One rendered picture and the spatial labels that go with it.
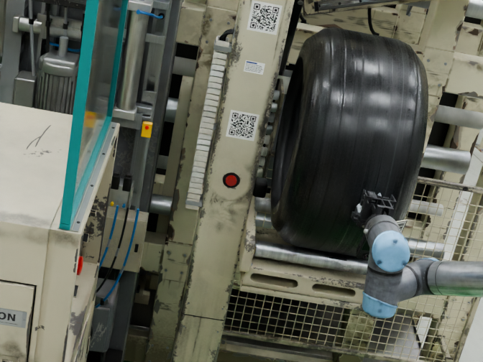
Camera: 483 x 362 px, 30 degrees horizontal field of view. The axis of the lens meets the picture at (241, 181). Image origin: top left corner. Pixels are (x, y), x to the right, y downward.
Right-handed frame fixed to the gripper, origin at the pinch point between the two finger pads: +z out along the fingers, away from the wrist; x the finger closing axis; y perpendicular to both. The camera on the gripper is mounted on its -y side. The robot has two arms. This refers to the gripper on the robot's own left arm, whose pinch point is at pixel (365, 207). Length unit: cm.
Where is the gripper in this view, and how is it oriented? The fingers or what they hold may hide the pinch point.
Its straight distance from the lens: 221.4
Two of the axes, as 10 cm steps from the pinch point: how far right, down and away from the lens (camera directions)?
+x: -9.8, -1.8, -0.8
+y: 1.9, -9.3, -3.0
